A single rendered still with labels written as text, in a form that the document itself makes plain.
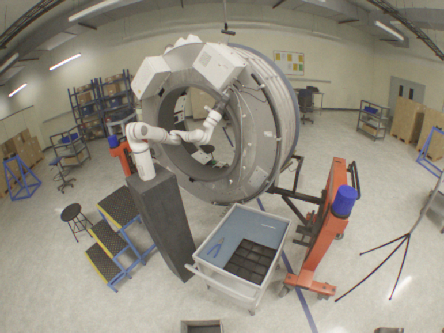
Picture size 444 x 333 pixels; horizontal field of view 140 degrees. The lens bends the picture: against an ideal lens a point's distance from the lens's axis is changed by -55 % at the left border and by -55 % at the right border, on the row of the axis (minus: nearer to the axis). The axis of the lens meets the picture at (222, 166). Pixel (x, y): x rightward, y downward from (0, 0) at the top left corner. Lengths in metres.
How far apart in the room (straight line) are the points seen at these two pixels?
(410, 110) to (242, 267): 6.56
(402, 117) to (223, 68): 6.47
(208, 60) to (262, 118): 0.47
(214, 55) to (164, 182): 0.77
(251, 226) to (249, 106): 0.79
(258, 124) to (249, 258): 0.82
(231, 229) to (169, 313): 0.98
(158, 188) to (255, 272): 0.71
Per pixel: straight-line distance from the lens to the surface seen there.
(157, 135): 1.07
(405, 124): 6.96
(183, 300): 1.77
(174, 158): 1.72
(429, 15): 5.36
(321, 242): 1.30
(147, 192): 0.99
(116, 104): 6.51
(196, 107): 6.07
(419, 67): 9.67
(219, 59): 1.06
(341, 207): 0.98
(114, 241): 1.85
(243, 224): 1.29
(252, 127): 1.16
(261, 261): 1.12
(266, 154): 1.20
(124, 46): 7.08
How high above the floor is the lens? 1.63
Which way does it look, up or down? 30 degrees down
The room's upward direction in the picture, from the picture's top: 5 degrees counter-clockwise
